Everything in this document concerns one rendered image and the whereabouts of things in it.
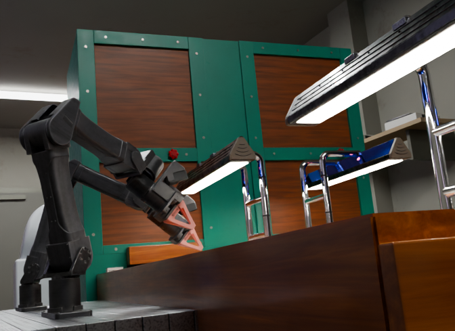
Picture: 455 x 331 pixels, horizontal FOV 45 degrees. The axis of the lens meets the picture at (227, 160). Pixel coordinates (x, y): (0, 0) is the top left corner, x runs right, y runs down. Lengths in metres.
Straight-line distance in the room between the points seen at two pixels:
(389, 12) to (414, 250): 4.65
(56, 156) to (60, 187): 0.07
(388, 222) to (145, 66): 2.04
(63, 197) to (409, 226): 0.82
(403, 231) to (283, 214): 2.01
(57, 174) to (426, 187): 3.74
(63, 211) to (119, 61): 1.34
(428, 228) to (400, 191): 4.30
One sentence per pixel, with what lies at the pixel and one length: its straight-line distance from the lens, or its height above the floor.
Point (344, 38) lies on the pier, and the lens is 5.22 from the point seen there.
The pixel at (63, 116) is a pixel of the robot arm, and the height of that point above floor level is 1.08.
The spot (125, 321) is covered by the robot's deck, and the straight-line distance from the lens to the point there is 0.92.
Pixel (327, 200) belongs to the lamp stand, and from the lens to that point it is 1.94.
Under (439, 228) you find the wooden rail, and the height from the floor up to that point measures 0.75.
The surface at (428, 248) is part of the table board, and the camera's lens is 0.49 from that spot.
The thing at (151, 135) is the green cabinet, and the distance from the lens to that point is 2.36.
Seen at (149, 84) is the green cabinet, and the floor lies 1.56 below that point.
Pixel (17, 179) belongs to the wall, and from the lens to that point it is 8.38.
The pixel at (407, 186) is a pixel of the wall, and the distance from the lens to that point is 4.76.
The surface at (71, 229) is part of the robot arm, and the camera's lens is 1.18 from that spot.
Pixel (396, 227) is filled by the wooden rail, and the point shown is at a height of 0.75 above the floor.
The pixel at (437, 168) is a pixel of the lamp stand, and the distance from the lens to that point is 1.13.
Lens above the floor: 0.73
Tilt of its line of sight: 12 degrees up
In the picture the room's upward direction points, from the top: 5 degrees counter-clockwise
